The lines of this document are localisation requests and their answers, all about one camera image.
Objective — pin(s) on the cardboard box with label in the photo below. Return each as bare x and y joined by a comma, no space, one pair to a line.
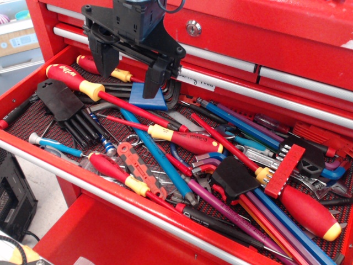
18,41

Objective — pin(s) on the adjustable chrome wrench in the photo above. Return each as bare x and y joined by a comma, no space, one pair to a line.
320,187

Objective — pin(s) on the purple clear handle screwdriver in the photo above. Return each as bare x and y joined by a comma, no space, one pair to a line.
271,123

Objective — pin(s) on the black electronic device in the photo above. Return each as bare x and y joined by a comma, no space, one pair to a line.
18,204

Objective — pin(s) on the red plastic bit rack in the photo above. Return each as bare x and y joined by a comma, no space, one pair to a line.
313,133

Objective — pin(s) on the black red pen tool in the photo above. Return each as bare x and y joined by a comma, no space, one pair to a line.
18,111

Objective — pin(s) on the big red handle screwdriver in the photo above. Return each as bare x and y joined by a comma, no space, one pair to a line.
308,212

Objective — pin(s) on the black hex key holder right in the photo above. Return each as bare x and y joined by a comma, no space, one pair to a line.
312,162

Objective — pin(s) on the blue holder black hex keys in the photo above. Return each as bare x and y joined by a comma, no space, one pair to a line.
128,96

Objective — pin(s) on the long blue hex key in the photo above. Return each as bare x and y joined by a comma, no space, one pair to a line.
252,129

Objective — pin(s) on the red screwdriver at back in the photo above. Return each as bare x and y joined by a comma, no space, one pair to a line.
87,63

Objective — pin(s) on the red tool chest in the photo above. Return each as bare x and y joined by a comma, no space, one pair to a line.
291,60

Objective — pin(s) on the large red Wiha screwdriver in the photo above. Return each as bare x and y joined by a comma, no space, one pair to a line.
96,91

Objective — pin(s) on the black holder colourful hex keys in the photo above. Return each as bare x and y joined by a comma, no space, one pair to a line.
235,182

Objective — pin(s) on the red black folding tool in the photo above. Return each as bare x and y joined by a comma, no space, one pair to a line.
139,169

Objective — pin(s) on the blue striped metal precision driver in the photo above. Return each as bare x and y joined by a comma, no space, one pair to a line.
110,149

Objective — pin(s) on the silver drawer lock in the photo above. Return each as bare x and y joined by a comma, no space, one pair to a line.
193,28

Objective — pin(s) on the blue grey precision screwdriver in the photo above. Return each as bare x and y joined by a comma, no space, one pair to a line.
34,138

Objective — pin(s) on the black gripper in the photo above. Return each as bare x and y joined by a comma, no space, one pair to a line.
136,29

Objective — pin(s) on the black slim screwdriver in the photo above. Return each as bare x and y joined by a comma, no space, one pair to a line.
250,237

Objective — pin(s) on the purple Wera hex key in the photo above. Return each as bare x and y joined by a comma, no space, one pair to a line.
220,206

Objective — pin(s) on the long blue hex driver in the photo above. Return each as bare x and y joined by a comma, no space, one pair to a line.
169,169

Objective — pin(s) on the white paper label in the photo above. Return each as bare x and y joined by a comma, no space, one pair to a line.
194,78

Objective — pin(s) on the red bit holder with bits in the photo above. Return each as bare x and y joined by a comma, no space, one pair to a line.
274,180

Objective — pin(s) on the black hex key holder set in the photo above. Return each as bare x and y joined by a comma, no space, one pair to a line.
68,112

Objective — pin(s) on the small red yellow screwdriver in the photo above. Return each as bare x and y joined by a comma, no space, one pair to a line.
108,167

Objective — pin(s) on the red yellow medium screwdriver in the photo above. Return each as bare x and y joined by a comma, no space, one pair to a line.
193,142

